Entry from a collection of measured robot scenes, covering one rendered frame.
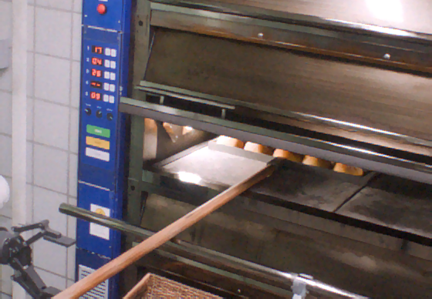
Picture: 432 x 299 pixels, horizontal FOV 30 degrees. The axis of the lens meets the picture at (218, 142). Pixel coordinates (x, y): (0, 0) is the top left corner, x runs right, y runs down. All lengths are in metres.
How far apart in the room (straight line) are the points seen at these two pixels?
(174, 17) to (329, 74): 0.49
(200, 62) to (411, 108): 0.62
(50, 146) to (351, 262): 1.07
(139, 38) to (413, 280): 1.05
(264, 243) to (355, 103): 0.52
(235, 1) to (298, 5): 0.18
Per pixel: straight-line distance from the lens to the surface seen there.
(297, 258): 2.33
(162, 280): 2.55
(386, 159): 1.98
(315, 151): 2.03
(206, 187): 2.39
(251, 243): 2.38
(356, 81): 2.13
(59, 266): 2.84
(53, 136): 2.69
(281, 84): 2.20
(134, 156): 2.50
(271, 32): 2.19
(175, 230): 2.03
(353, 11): 2.08
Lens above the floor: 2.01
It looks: 17 degrees down
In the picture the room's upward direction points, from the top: 5 degrees clockwise
